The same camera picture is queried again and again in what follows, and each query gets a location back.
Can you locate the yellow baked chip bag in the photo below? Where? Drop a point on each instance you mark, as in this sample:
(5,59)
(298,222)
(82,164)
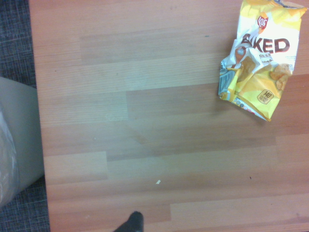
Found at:
(265,48)

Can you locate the grey plastic trash bin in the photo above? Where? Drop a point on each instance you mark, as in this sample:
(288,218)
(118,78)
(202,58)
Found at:
(26,125)

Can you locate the white trash bin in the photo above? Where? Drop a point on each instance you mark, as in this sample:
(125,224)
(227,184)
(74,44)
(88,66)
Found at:
(6,157)

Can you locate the small white crumb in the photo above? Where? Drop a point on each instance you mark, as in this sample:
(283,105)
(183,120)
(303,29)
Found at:
(158,182)

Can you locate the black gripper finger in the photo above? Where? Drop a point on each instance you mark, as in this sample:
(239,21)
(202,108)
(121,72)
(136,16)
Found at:
(132,223)

